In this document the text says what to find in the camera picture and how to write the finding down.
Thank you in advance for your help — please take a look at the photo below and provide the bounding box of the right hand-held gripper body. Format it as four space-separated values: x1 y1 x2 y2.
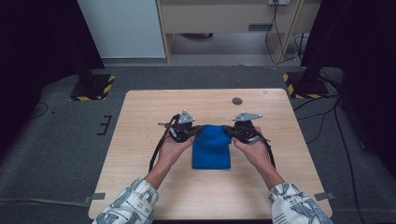
232 111 263 145

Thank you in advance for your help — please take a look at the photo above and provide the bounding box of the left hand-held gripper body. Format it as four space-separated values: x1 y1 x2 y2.
158 109 196 144

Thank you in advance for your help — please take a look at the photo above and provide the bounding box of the blue cloth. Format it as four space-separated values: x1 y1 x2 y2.
191 124 233 171

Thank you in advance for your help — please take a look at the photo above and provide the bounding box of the person's right hand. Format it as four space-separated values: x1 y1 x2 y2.
232 125 272 172

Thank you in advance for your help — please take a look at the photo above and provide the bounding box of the person's left hand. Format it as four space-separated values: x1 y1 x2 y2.
157 134 195 171

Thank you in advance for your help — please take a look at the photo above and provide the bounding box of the black stand with striped base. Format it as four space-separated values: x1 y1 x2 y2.
69 69 116 102
282 55 331 100

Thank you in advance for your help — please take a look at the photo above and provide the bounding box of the grey tape piece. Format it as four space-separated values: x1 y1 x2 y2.
83 192 106 205
313 191 337 202

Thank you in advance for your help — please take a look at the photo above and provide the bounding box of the light wooden desk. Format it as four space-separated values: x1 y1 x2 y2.
156 0 321 64

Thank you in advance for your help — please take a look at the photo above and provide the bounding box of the white cabinet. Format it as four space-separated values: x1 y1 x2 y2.
77 0 166 59

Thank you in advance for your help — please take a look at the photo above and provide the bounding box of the black curtain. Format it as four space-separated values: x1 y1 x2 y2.
300 0 396 169
0 0 106 157

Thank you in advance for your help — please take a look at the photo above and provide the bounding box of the right hand-held gripper black cable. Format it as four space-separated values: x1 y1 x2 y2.
256 130 276 169

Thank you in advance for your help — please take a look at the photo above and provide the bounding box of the hand-held gripper black cable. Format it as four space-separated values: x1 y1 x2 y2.
148 113 182 173
256 130 276 169

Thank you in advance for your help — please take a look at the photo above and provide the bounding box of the left hand-held gripper black cable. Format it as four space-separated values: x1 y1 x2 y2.
148 113 182 173

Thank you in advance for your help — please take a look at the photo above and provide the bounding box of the black hanging power cable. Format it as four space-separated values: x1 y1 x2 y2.
264 3 303 65

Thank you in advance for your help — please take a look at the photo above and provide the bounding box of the long black floor cable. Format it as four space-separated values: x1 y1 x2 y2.
333 99 368 224

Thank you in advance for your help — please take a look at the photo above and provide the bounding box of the thin black floor cable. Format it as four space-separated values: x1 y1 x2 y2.
31 102 50 119

